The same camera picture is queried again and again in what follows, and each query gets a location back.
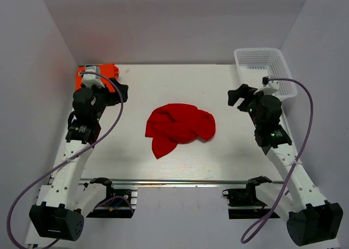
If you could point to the aluminium table edge rail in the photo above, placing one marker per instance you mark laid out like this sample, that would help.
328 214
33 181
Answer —
176 182

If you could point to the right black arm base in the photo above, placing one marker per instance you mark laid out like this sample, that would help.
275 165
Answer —
243 203

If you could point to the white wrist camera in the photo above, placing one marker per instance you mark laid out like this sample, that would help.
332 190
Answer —
90 77
270 86

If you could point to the orange folded t shirt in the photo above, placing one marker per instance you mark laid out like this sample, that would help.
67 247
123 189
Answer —
108 70

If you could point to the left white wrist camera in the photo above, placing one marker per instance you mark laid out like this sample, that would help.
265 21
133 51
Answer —
90 77

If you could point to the red t shirt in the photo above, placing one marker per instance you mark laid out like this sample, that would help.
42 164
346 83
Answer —
174 124

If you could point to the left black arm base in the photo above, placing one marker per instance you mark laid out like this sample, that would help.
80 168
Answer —
111 195

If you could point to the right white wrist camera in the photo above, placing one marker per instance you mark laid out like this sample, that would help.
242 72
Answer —
270 86

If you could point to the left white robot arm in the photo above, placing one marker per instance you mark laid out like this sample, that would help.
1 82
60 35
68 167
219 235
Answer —
61 215

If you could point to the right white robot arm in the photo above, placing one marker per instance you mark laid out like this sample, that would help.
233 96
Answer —
309 216

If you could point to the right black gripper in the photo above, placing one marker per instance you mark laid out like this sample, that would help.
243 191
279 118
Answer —
234 95

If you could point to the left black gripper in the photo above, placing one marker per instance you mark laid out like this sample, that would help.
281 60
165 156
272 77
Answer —
114 97

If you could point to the white plastic mesh basket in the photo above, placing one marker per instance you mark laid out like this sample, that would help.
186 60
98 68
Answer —
255 63

